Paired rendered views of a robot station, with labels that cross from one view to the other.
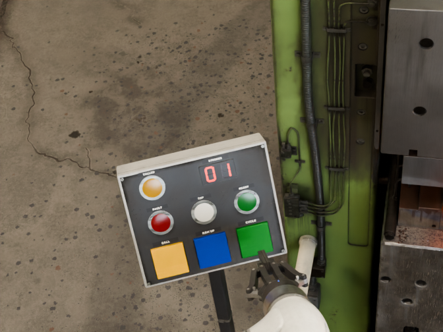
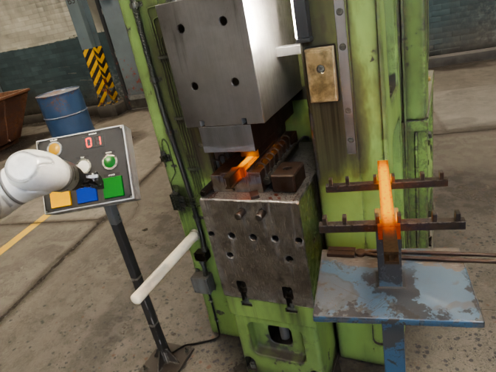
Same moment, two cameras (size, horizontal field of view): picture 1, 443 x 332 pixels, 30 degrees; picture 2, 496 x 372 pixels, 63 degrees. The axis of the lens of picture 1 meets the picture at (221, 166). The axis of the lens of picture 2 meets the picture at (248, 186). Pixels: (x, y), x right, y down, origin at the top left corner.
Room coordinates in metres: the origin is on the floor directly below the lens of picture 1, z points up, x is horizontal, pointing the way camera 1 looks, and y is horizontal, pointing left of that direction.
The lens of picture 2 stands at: (-0.15, -0.75, 1.53)
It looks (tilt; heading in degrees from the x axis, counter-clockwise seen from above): 24 degrees down; 9
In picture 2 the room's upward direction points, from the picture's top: 12 degrees counter-clockwise
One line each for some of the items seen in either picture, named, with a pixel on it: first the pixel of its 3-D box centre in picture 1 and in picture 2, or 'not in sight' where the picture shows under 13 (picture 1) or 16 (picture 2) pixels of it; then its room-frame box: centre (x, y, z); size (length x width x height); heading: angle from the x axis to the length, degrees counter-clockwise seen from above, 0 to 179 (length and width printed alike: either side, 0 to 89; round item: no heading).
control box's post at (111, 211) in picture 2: (223, 311); (134, 273); (1.27, 0.06, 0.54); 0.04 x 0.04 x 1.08; 71
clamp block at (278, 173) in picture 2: not in sight; (288, 176); (1.16, -0.68, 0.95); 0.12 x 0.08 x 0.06; 161
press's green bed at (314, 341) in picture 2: not in sight; (296, 300); (1.35, -0.62, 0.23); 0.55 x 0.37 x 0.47; 161
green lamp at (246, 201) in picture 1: (246, 201); (109, 162); (1.20, -0.04, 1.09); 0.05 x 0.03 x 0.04; 71
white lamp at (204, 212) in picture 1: (204, 212); (83, 166); (1.19, 0.06, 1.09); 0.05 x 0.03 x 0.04; 71
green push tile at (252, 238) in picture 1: (254, 239); (113, 187); (1.15, -0.05, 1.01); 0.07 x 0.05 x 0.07; 96
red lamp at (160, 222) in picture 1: (160, 222); not in sight; (1.18, 0.15, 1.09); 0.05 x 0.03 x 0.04; 71
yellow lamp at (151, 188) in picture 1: (152, 188); (54, 149); (1.22, 0.16, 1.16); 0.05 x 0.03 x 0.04; 71
